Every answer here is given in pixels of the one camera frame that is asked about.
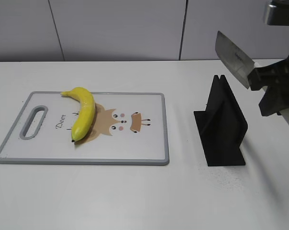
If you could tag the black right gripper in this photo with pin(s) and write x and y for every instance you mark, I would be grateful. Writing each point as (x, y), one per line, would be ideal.
(274, 79)

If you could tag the steel knife with white handle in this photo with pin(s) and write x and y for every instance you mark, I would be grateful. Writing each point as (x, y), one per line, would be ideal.
(238, 63)

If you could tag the yellow plastic banana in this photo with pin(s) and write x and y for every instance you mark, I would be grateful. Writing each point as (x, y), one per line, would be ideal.
(86, 113)

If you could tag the black knife stand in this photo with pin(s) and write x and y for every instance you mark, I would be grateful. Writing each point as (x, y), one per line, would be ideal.
(222, 126)

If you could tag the white grey deer cutting board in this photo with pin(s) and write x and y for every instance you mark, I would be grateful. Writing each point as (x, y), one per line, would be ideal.
(128, 129)

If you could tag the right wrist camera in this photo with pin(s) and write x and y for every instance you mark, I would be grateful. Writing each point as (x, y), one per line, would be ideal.
(276, 13)

